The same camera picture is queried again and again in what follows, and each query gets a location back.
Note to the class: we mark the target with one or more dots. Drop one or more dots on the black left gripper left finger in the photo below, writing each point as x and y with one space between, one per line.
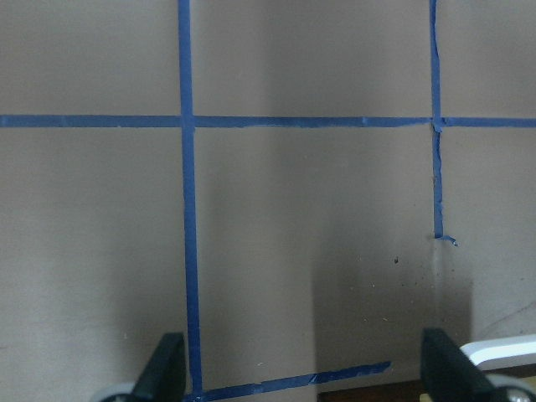
162 379

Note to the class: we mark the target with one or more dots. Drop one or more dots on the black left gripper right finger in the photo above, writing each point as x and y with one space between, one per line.
449 375

